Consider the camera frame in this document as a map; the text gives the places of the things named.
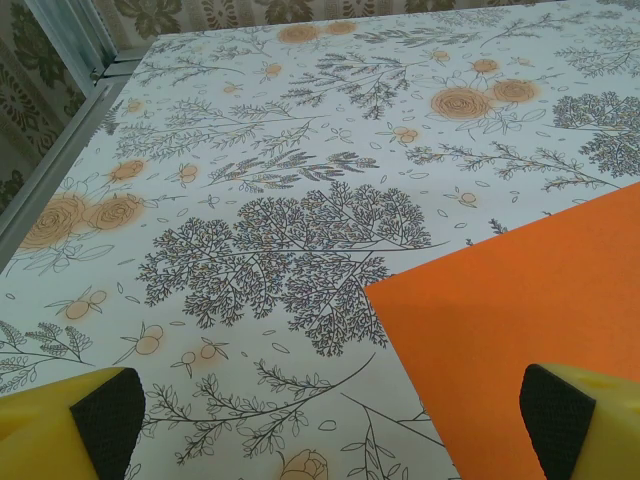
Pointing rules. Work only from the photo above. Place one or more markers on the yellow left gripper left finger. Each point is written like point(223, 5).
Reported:
point(45, 430)

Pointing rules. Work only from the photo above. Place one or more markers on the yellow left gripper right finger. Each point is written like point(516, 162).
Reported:
point(590, 425)

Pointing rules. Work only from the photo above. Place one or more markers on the aluminium table side rail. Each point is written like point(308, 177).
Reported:
point(55, 165)

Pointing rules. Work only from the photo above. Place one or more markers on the aluminium corner post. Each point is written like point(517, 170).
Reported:
point(75, 30)

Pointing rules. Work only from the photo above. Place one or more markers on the floral patterned table cover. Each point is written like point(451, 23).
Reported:
point(300, 150)

